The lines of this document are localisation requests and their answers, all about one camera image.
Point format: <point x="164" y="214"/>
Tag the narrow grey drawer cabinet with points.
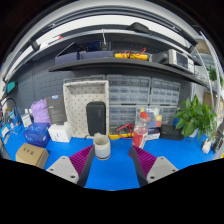
<point x="170" y="115"/>

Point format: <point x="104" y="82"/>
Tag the brown cardboard box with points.
<point x="31" y="155"/>

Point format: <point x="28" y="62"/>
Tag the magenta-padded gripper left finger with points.
<point x="63" y="168"/>

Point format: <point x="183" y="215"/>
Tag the white and grey mug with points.
<point x="101" y="148"/>

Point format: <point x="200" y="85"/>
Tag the green potted plant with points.
<point x="195" y="116"/>

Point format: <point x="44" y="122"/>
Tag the blue cardboard box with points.
<point x="36" y="134"/>

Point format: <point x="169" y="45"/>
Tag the wide grey drawer cabinet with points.
<point x="128" y="90"/>

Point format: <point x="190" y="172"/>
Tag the yellow multimeter with red leads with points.
<point x="120" y="132"/>

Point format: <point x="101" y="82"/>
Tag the small white box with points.
<point x="26" y="120"/>

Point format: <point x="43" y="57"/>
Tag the clear box with coloured parts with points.
<point x="156" y="116"/>

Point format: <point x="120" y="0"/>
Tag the red-capped clear drink bottle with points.
<point x="140" y="135"/>

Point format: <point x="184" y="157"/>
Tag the white cardboard box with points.
<point x="60" y="132"/>

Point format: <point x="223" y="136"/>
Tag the white polka-dot fabric bin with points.
<point x="75" y="106"/>

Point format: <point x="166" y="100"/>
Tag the black flat zip case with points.
<point x="171" y="132"/>

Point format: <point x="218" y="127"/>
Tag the dark labelled box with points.
<point x="154" y="134"/>

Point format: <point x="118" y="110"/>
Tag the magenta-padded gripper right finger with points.
<point x="160" y="168"/>

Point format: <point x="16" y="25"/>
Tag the purple plastic bag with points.
<point x="40" y="111"/>

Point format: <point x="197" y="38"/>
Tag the dark grey flat box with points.
<point x="56" y="110"/>

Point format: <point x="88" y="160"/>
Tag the black upright zip case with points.
<point x="96" y="118"/>

